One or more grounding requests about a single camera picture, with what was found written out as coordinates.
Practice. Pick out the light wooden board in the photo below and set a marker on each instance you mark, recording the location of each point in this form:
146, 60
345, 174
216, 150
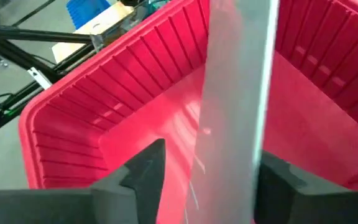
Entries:
104, 21

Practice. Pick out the white frame bracket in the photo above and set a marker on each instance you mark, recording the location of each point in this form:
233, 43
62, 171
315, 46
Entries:
39, 77

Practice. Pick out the large red plastic bin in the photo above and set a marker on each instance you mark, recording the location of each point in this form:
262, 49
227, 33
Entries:
141, 77

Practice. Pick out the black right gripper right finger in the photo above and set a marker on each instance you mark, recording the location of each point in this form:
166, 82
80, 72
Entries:
306, 205

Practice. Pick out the blue plastic crate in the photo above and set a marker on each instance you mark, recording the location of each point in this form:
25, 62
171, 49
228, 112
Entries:
85, 12

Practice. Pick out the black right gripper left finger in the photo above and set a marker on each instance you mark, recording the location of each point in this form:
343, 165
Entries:
73, 207

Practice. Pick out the grey plastic divider panel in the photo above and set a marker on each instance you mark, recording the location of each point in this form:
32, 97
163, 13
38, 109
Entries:
232, 109

